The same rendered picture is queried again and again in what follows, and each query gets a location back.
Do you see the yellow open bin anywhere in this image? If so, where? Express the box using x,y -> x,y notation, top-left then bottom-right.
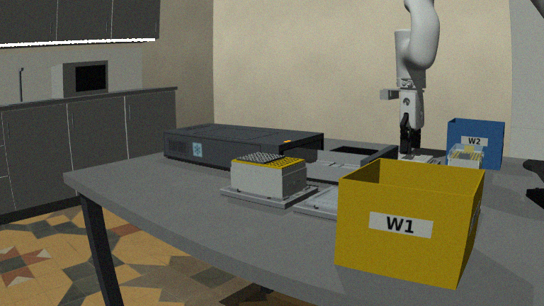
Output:
334,158 -> 485,290

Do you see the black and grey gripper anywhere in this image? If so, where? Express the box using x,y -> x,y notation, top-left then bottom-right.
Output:
399,89 -> 424,154

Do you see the blue open-top bin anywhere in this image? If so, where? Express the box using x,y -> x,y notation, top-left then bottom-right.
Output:
446,118 -> 505,171

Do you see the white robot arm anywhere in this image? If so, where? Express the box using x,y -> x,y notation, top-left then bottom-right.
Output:
380,0 -> 440,100

